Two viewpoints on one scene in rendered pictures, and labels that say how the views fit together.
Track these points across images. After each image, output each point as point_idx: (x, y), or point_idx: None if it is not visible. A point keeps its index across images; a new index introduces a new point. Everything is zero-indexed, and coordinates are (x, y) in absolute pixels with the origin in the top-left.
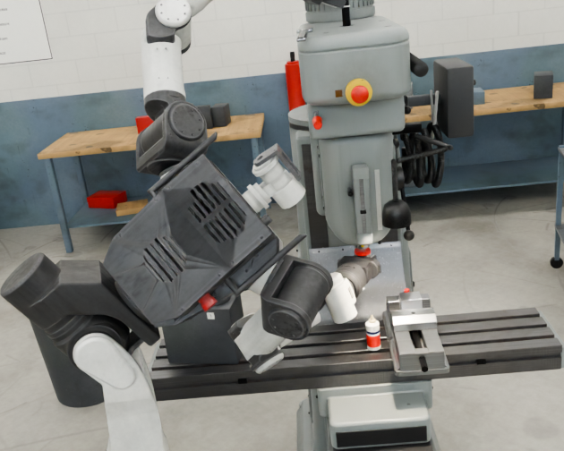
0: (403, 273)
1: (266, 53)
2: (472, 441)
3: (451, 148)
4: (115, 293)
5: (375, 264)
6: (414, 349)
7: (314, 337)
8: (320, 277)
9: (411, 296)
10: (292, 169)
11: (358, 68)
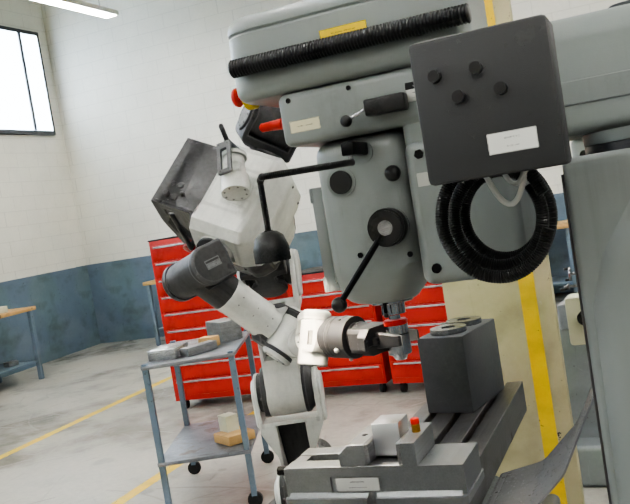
0: (570, 457)
1: None
2: None
3: (258, 177)
4: None
5: (358, 334)
6: (310, 455)
7: (455, 440)
8: (186, 259)
9: (386, 419)
10: (217, 163)
11: None
